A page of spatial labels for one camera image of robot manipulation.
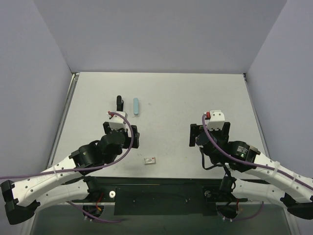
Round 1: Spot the red white staple box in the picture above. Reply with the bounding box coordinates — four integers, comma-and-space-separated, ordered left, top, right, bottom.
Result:
144, 157, 156, 165

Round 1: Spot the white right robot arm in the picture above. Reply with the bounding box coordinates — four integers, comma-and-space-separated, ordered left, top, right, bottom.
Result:
189, 121, 313, 220

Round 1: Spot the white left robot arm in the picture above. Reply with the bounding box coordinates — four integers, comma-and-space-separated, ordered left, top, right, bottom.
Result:
0, 121, 140, 225

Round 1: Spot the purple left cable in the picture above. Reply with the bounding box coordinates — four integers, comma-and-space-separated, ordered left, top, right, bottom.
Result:
0, 113, 134, 181

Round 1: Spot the purple cable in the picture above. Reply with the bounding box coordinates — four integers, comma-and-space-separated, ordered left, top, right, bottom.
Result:
201, 114, 313, 183
0, 113, 134, 181

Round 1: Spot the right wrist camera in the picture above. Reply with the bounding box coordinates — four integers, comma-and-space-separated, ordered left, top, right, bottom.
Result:
204, 110, 225, 131

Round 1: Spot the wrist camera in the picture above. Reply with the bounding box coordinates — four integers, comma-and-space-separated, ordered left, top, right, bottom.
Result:
107, 111, 128, 131
204, 110, 225, 131

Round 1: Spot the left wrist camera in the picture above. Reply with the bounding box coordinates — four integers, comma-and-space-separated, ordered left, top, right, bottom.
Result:
107, 111, 128, 131

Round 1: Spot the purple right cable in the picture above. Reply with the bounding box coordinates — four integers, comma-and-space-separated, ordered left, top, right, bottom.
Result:
201, 114, 313, 183

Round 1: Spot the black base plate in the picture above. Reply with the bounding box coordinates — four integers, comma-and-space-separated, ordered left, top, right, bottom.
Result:
75, 177, 238, 216

